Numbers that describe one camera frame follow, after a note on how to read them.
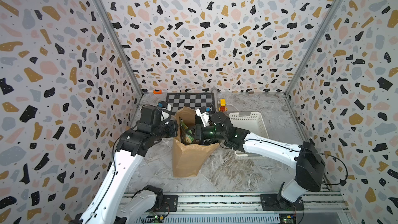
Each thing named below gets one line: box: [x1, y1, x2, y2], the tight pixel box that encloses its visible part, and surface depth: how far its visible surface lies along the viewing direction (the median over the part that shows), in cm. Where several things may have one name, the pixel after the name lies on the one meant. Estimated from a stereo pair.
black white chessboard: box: [165, 92, 216, 113], surface depth 115 cm
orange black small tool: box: [152, 88, 163, 95], surface depth 126 cm
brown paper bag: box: [172, 106, 221, 178], surface depth 67 cm
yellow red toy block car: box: [218, 98, 228, 113], surface depth 112 cm
